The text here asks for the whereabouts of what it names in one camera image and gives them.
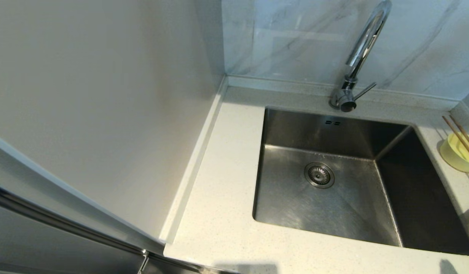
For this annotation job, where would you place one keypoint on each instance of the stainless steel sink basin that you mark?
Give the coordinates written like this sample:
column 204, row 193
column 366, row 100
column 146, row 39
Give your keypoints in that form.
column 287, row 213

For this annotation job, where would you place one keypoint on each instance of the chrome gooseneck faucet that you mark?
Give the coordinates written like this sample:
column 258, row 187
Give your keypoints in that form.
column 362, row 45

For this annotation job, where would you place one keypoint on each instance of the white tall side panel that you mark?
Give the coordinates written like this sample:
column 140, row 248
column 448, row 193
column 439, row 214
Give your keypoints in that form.
column 105, row 95

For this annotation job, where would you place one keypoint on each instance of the grey steel appliance front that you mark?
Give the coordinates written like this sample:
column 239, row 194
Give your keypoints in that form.
column 48, row 247

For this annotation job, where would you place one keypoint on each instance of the round metal drain strainer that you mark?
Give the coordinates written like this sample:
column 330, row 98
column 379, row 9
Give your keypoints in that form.
column 319, row 175

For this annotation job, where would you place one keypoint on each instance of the yellow plastic bowl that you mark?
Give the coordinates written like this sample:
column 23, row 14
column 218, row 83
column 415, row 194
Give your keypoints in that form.
column 453, row 156

